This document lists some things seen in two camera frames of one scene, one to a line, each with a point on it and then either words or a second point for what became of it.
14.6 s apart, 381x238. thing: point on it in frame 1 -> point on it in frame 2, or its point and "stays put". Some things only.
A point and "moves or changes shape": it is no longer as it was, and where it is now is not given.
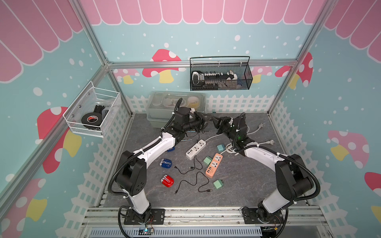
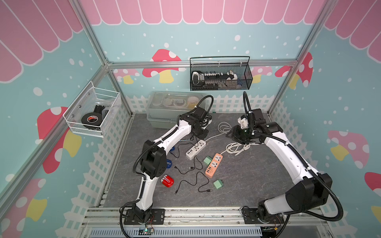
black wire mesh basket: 208,77 stays put
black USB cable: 199,132 moves or changes shape
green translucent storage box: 161,105 stays put
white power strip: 195,149 stays put
